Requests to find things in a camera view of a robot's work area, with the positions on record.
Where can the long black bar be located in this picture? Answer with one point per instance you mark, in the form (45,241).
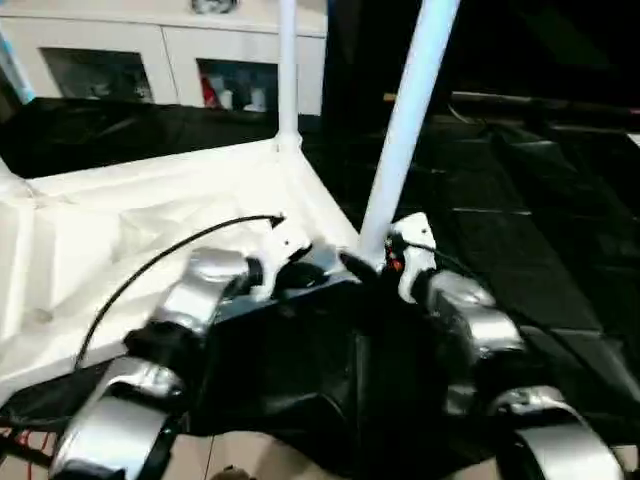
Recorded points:
(540,102)

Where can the white cabinet with glass doors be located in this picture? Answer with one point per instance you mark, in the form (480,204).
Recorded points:
(165,35)

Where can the white cup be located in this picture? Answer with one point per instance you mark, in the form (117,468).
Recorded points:
(226,99)

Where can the dark grey robot foot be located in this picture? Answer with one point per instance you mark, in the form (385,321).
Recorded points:
(231,473)

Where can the black metal floor stand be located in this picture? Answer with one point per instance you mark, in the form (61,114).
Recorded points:
(25,447)

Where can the red packet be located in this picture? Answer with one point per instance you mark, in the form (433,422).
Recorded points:
(209,92)

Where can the white jar blue print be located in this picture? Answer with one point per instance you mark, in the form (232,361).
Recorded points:
(256,100)

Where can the white plastic table top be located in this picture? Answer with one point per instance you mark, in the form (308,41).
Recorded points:
(125,210)

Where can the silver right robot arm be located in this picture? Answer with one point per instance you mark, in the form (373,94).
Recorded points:
(475,320)

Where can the black plastic mat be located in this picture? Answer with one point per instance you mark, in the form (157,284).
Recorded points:
(550,225)

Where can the small tan label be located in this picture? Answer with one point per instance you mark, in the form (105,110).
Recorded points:
(391,97)

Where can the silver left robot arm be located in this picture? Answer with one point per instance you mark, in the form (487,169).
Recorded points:
(210,285)

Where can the white flat board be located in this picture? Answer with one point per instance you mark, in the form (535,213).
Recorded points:
(634,139)

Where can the grey metal rack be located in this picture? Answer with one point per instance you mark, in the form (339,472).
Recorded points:
(15,70)

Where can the black white patterned ornament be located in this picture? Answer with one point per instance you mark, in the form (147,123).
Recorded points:
(215,5)

